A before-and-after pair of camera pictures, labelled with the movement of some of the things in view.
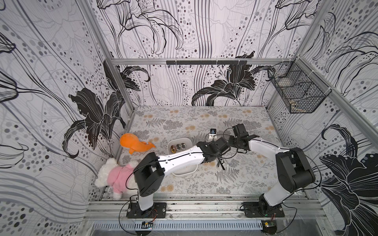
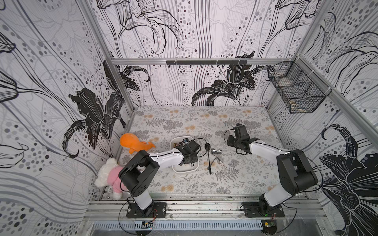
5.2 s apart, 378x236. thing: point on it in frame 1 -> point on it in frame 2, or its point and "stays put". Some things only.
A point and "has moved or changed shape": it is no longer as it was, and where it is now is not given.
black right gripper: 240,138 stays put
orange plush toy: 132,141 stays put
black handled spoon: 221,164 has moved or changed shape
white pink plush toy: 121,179 stays put
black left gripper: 218,153 -> 195,159
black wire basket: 301,88 stays put
